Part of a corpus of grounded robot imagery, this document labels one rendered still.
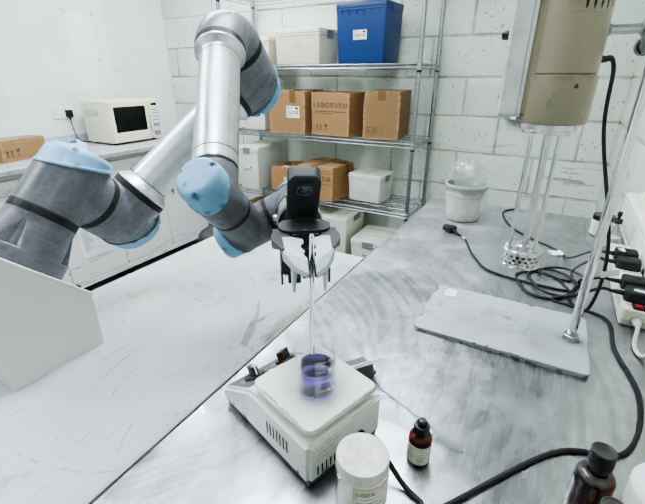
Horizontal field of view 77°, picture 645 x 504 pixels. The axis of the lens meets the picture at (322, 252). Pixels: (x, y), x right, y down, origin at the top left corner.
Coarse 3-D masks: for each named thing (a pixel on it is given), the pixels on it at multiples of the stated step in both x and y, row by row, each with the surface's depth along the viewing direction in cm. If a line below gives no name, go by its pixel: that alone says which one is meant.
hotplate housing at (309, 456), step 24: (240, 408) 58; (264, 408) 52; (360, 408) 52; (264, 432) 54; (288, 432) 49; (336, 432) 49; (360, 432) 52; (288, 456) 50; (312, 456) 47; (312, 480) 48
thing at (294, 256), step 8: (288, 240) 52; (296, 240) 52; (288, 248) 50; (296, 248) 50; (288, 256) 48; (296, 256) 48; (304, 256) 48; (288, 264) 49; (296, 264) 47; (304, 264) 46; (296, 272) 47; (304, 272) 46; (296, 280) 50
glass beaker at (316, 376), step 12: (300, 336) 51; (324, 336) 52; (300, 348) 51; (324, 348) 52; (336, 348) 49; (300, 360) 48; (312, 360) 48; (324, 360) 48; (300, 372) 49; (312, 372) 48; (324, 372) 48; (300, 384) 50; (312, 384) 49; (324, 384) 49; (312, 396) 50; (324, 396) 50
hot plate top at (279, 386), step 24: (288, 360) 58; (336, 360) 58; (264, 384) 53; (288, 384) 53; (336, 384) 53; (360, 384) 53; (288, 408) 49; (312, 408) 49; (336, 408) 49; (312, 432) 46
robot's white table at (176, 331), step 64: (192, 256) 112; (256, 256) 112; (128, 320) 83; (192, 320) 83; (256, 320) 83; (0, 384) 66; (64, 384) 66; (128, 384) 66; (192, 384) 66; (0, 448) 54; (64, 448) 54; (128, 448) 54
